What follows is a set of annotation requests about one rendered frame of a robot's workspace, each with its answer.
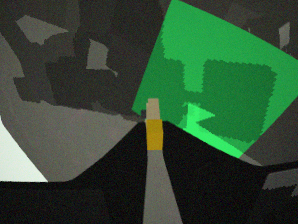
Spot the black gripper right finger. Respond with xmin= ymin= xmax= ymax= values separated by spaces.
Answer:
xmin=162 ymin=121 xmax=298 ymax=224

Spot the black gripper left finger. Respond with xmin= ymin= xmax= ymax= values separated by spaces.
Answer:
xmin=0 ymin=121 xmax=148 ymax=224

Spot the green square mat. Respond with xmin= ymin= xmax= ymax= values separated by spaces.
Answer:
xmin=132 ymin=0 xmax=298 ymax=157

